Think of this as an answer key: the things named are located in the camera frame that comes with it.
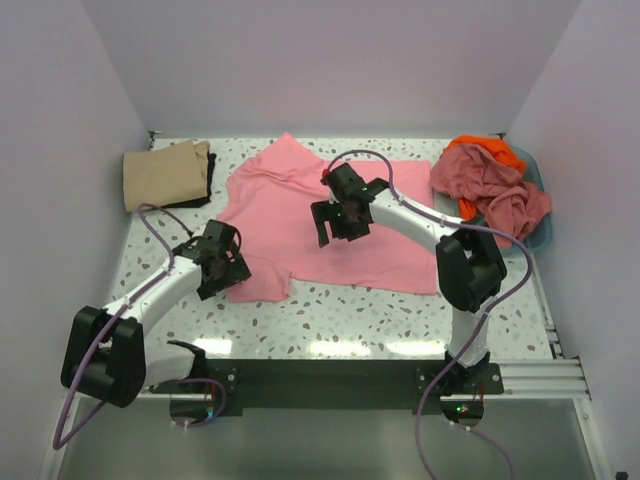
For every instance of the dusty pink crumpled t-shirt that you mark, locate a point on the dusty pink crumpled t-shirt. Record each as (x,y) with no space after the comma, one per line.
(517,212)

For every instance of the folded beige t-shirt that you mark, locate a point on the folded beige t-shirt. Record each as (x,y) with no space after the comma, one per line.
(168,176)

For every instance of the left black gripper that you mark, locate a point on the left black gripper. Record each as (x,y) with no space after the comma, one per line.
(236,272)

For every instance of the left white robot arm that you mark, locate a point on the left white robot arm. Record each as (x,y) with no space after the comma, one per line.
(107,357)

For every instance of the aluminium rail frame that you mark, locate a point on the aluminium rail frame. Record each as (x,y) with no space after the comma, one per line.
(456,391)

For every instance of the folded black t-shirt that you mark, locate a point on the folded black t-shirt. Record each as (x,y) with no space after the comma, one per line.
(199,202)

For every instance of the orange crumpled t-shirt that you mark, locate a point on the orange crumpled t-shirt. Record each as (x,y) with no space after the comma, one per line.
(492,150)

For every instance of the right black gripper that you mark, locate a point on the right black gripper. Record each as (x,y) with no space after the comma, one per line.
(324,211)

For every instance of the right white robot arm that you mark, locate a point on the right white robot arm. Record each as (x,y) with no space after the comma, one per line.
(470,267)

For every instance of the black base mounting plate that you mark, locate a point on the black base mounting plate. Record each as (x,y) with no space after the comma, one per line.
(344,384)

